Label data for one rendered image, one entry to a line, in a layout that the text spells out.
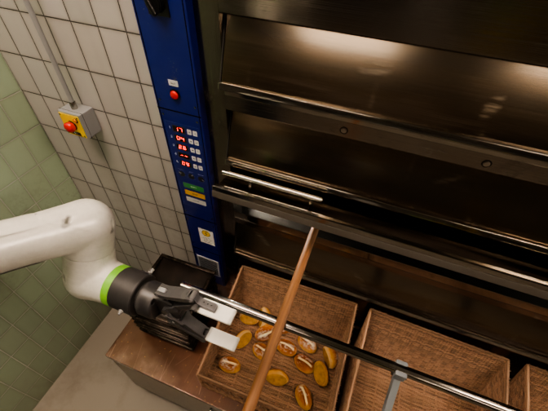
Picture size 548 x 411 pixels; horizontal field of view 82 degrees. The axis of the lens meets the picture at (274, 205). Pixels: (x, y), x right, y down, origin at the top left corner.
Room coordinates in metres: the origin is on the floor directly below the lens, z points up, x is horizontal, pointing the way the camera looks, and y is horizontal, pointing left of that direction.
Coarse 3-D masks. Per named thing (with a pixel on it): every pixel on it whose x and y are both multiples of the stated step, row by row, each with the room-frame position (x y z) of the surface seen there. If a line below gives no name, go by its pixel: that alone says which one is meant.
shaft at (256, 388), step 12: (312, 228) 0.77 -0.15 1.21; (312, 240) 0.72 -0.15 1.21; (300, 264) 0.61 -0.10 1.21; (300, 276) 0.56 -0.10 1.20; (288, 288) 0.52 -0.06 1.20; (288, 300) 0.47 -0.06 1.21; (288, 312) 0.44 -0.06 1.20; (276, 324) 0.40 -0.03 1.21; (276, 336) 0.36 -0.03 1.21; (264, 360) 0.29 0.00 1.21; (264, 372) 0.26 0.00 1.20; (252, 384) 0.23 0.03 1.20; (252, 396) 0.21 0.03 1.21; (252, 408) 0.18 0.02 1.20
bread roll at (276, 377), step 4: (268, 372) 0.43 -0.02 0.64; (272, 372) 0.42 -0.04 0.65; (276, 372) 0.42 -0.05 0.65; (280, 372) 0.43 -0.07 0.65; (284, 372) 0.43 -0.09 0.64; (268, 376) 0.41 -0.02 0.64; (272, 376) 0.41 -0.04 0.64; (276, 376) 0.41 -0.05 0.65; (280, 376) 0.41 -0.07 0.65; (284, 376) 0.41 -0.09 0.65; (268, 380) 0.40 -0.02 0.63; (272, 380) 0.40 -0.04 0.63; (276, 380) 0.40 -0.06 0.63; (280, 380) 0.40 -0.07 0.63; (284, 380) 0.40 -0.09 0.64; (288, 380) 0.40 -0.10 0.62; (272, 384) 0.39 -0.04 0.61; (276, 384) 0.39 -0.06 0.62; (280, 384) 0.39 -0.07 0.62; (284, 384) 0.39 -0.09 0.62
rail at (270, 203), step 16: (224, 192) 0.71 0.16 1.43; (240, 192) 0.70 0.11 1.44; (272, 208) 0.66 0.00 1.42; (288, 208) 0.65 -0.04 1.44; (336, 224) 0.60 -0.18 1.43; (352, 224) 0.60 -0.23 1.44; (384, 240) 0.56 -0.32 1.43; (400, 240) 0.55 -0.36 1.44; (432, 256) 0.52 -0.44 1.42; (448, 256) 0.51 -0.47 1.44; (496, 272) 0.47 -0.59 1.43; (512, 272) 0.47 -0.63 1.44; (544, 288) 0.43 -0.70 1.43
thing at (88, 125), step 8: (80, 104) 1.05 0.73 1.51; (64, 112) 0.99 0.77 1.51; (72, 112) 0.99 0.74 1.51; (80, 112) 1.00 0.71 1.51; (88, 112) 1.01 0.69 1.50; (64, 120) 0.99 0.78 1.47; (72, 120) 0.98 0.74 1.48; (80, 120) 0.97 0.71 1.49; (88, 120) 1.00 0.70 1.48; (96, 120) 1.03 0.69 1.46; (80, 128) 0.98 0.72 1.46; (88, 128) 0.99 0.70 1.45; (96, 128) 1.02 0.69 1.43; (88, 136) 0.98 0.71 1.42
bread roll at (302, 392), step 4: (300, 384) 0.39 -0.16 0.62; (296, 388) 0.38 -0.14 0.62; (300, 388) 0.37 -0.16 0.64; (304, 388) 0.37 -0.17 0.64; (296, 392) 0.36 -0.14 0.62; (300, 392) 0.36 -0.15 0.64; (304, 392) 0.36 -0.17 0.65; (308, 392) 0.36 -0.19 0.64; (296, 396) 0.34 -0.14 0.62; (300, 396) 0.34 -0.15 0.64; (304, 396) 0.34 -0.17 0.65; (308, 396) 0.34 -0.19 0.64; (300, 400) 0.33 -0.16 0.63; (304, 400) 0.33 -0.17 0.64; (308, 400) 0.33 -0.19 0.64; (300, 404) 0.32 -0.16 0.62; (304, 404) 0.31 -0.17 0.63; (308, 404) 0.31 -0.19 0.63; (304, 408) 0.30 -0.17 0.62; (308, 408) 0.31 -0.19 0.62
